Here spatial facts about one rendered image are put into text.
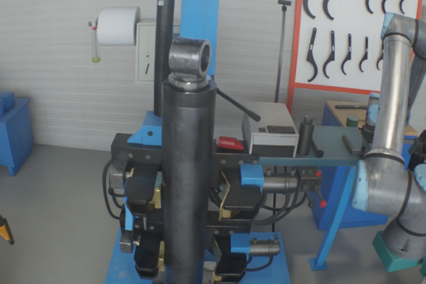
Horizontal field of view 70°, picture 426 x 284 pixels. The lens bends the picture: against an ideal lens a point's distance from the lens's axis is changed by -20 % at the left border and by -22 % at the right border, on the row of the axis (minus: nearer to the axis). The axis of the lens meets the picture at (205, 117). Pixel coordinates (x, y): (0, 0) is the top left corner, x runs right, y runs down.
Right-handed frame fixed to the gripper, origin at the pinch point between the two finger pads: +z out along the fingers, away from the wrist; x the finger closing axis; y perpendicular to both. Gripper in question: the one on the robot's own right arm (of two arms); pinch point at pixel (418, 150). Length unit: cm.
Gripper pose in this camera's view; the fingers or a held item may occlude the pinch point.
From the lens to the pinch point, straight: 186.2
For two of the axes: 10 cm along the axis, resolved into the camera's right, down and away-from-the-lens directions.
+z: -2.4, 6.7, 7.0
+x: 9.6, 0.7, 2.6
